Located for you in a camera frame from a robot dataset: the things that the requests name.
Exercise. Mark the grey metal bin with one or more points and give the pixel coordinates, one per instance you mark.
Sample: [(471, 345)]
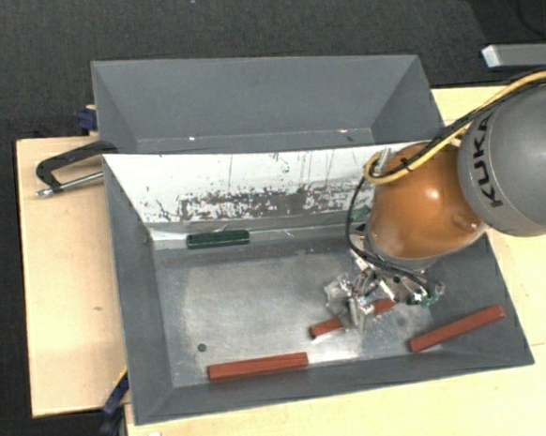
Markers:
[(260, 298)]

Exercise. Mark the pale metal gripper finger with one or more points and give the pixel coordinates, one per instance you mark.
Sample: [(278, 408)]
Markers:
[(338, 296), (361, 316)]

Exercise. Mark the red-brown block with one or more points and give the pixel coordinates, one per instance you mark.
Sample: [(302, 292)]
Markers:
[(259, 367), (326, 326), (458, 328)]

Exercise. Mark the dark green flat block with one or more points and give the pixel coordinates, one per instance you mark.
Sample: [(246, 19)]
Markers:
[(218, 239)]

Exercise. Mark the pale wood flat board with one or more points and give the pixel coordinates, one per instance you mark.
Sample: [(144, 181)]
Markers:
[(66, 285)]

